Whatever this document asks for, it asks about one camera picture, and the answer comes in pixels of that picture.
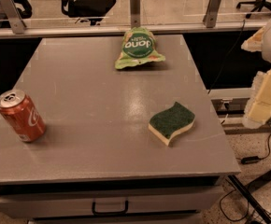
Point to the green and yellow sponge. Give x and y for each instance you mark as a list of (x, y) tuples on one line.
[(171, 122)]

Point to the green snack bag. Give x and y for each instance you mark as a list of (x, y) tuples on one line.
[(138, 47)]

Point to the grey drawer cabinet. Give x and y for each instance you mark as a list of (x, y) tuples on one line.
[(98, 146)]

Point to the black office chair centre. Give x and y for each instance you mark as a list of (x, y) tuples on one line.
[(92, 11)]

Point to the red soda can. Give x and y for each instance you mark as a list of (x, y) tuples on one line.
[(18, 109)]

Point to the yellow foam block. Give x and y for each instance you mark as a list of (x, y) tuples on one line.
[(258, 108)]

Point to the black metal stand leg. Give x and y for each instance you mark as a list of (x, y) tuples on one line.
[(244, 191)]

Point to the centre metal bracket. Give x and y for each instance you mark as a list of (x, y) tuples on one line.
[(135, 13)]

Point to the metal bracket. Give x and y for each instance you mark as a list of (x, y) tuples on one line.
[(13, 16), (211, 15), (135, 13)]

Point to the black drawer handle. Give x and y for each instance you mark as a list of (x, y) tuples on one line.
[(110, 209)]

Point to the right metal bracket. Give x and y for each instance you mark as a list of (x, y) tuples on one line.
[(211, 15)]

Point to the left metal bracket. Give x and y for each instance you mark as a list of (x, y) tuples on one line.
[(13, 16)]

